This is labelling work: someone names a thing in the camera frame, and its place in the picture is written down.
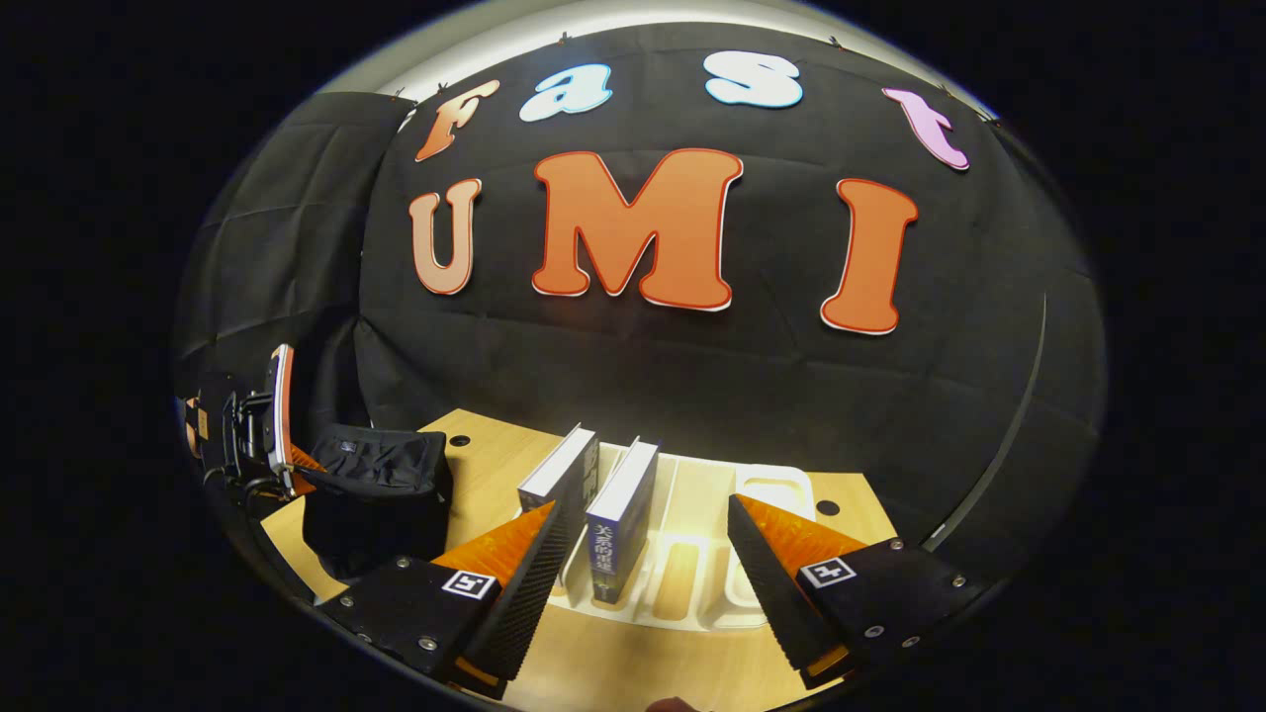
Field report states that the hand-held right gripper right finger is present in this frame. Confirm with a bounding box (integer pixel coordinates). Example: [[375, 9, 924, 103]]
[[727, 492, 992, 691]]

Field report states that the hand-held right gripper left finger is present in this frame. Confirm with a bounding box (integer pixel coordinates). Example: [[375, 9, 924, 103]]
[[316, 500, 573, 701]]

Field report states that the black schoolbag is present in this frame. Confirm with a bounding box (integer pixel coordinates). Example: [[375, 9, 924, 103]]
[[302, 423, 456, 580]]

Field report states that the white bookshelf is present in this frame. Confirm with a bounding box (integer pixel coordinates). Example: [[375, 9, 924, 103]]
[[547, 440, 818, 634]]

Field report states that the white book with blue picture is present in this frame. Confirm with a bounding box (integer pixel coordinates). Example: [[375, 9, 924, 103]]
[[586, 437, 662, 606]]

